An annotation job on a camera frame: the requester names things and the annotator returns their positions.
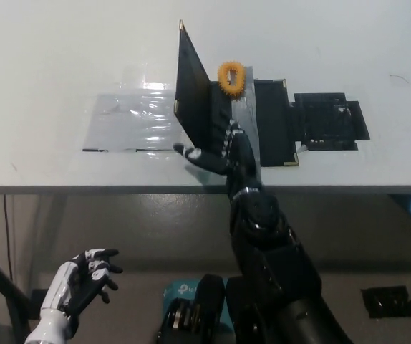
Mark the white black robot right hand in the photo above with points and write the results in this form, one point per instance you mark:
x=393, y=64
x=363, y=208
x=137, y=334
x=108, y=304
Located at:
x=239, y=161

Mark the black USC diary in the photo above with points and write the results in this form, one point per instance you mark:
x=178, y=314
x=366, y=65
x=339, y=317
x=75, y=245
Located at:
x=193, y=93

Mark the black slanted table leg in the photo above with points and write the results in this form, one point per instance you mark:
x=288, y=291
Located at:
x=1, y=277

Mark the large black floor tape patch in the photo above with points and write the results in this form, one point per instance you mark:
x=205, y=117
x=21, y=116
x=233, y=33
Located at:
x=388, y=301

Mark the clear plastic covered sheet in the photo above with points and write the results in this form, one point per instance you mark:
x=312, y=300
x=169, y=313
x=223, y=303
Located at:
x=130, y=122

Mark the black tape patch on desk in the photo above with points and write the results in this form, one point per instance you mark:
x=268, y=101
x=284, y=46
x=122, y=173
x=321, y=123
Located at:
x=325, y=120

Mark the robot right black body block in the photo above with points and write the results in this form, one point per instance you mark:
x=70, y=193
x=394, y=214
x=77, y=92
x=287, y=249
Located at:
x=241, y=315

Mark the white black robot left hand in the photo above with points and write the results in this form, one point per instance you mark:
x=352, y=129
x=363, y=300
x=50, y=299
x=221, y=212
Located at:
x=71, y=283

